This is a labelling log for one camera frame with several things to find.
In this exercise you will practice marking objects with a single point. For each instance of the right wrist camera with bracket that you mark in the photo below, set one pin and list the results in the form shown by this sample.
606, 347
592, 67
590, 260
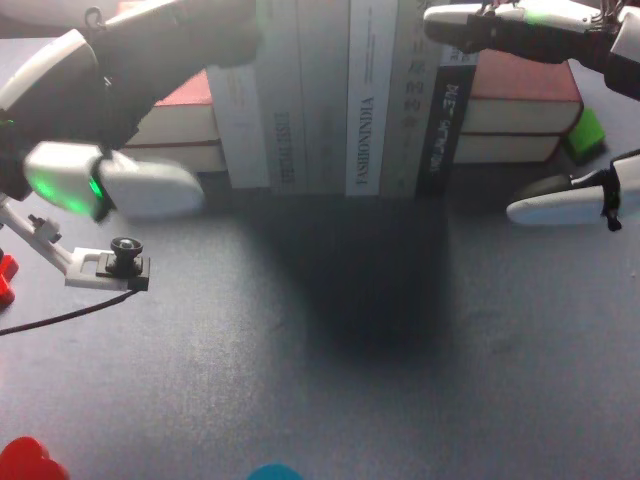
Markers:
122, 265

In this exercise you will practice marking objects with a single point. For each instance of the black DUET book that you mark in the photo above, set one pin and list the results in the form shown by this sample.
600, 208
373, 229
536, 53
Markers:
445, 125

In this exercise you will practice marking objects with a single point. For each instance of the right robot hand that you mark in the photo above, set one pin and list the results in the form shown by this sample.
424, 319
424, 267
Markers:
55, 175

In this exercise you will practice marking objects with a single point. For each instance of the red heart block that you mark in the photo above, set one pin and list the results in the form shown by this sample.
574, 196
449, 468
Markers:
25, 460

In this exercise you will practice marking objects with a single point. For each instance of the red cross block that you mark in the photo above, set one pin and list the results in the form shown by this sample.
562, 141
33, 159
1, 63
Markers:
6, 280

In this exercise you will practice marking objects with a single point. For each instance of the grey table cloth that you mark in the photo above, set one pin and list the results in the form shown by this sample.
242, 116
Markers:
450, 350

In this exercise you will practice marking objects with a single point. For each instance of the grey book dark vertical title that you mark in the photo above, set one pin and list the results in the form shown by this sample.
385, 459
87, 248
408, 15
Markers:
285, 150

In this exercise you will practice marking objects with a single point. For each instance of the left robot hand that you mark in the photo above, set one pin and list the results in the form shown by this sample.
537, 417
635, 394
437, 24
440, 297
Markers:
560, 212

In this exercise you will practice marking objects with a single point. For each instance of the green block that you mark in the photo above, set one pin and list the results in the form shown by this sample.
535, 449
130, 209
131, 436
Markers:
585, 130

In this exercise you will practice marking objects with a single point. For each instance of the white FASHIONINDIA book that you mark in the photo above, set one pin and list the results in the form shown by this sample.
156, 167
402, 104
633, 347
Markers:
370, 125

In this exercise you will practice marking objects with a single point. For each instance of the blue disc block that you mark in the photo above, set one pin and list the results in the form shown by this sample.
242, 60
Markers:
275, 472

